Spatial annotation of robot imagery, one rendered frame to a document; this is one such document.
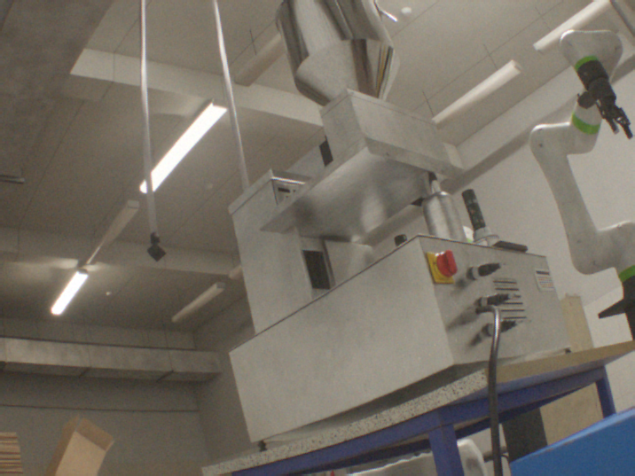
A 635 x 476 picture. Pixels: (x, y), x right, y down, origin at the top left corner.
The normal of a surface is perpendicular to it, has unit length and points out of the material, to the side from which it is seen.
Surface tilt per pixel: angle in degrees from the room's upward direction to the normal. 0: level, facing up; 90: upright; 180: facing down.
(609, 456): 90
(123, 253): 90
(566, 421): 90
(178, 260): 90
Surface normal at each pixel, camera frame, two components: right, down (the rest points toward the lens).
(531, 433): 0.46, -0.45
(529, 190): -0.76, -0.09
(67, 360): 0.64, -0.46
